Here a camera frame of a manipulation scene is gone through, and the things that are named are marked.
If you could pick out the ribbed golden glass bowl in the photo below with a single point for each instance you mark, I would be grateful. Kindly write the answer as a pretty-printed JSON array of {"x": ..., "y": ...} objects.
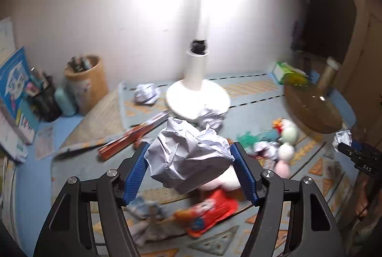
[{"x": 310, "y": 109}]

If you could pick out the bundle of pens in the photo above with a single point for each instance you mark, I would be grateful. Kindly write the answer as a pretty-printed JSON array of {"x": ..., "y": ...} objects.
[{"x": 78, "y": 63}]

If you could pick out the green tissue packet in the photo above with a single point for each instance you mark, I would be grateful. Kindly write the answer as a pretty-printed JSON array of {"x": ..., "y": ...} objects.
[{"x": 288, "y": 72}]

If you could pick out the white paper ball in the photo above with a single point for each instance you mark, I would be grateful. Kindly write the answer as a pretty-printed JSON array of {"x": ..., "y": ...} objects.
[
  {"x": 342, "y": 136},
  {"x": 146, "y": 93},
  {"x": 212, "y": 119}
]

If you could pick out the red snack packet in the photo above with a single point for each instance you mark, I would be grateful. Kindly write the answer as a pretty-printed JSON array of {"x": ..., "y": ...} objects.
[{"x": 206, "y": 212}]

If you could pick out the green plastic toy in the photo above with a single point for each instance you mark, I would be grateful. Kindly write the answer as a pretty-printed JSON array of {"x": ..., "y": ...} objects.
[{"x": 247, "y": 139}]

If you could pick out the long red box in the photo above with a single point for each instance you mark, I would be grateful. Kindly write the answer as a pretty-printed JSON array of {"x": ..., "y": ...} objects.
[
  {"x": 152, "y": 120},
  {"x": 128, "y": 139}
]

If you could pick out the patterned woven mat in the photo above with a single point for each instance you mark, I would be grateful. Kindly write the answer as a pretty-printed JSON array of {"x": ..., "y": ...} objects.
[{"x": 262, "y": 93}]

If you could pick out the loose printed sheet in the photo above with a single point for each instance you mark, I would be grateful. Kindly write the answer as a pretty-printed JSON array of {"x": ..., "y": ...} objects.
[{"x": 44, "y": 140}]

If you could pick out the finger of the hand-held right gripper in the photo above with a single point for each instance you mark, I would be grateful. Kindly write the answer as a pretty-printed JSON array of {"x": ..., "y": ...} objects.
[{"x": 349, "y": 152}]

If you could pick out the grey blue cloth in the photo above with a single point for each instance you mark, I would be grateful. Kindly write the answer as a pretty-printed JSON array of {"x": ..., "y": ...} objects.
[{"x": 149, "y": 212}]

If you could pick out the beige thermos cup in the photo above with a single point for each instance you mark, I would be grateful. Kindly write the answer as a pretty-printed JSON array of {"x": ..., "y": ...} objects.
[{"x": 328, "y": 72}]

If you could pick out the beige round pen holder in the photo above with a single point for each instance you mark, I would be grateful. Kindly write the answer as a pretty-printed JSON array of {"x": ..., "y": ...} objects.
[{"x": 89, "y": 88}]

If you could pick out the white paper sheets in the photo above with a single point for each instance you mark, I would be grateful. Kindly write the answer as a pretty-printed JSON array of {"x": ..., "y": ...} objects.
[{"x": 6, "y": 36}]

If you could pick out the white plush toy blue head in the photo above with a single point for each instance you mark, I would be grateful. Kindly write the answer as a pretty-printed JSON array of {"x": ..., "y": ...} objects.
[{"x": 288, "y": 131}]

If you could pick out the stack of books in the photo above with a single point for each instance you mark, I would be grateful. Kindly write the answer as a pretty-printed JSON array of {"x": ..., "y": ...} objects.
[{"x": 10, "y": 137}]

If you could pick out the dark flat tool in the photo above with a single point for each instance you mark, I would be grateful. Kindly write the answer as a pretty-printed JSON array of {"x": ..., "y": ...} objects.
[{"x": 76, "y": 151}]

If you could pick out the white desk lamp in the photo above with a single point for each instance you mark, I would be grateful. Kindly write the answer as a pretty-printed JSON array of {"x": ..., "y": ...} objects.
[{"x": 195, "y": 75}]

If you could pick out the black pen holder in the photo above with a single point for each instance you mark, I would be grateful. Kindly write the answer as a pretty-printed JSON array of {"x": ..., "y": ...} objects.
[{"x": 46, "y": 103}]

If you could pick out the pale green bottle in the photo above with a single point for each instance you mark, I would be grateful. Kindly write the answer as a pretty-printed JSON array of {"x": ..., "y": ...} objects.
[{"x": 64, "y": 102}]

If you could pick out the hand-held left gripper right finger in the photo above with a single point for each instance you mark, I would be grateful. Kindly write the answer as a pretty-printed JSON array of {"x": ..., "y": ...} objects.
[{"x": 244, "y": 176}]

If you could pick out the large white paper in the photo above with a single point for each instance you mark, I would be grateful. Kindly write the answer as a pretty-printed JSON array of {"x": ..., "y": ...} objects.
[{"x": 185, "y": 155}]

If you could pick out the person's right hand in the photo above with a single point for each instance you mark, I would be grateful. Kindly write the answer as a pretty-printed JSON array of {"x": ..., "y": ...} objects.
[{"x": 364, "y": 197}]

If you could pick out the blue book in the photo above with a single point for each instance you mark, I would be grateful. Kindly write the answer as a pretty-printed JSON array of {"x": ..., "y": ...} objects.
[{"x": 15, "y": 78}]

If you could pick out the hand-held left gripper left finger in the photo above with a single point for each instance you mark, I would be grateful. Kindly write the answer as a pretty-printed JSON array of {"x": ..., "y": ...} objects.
[{"x": 134, "y": 176}]

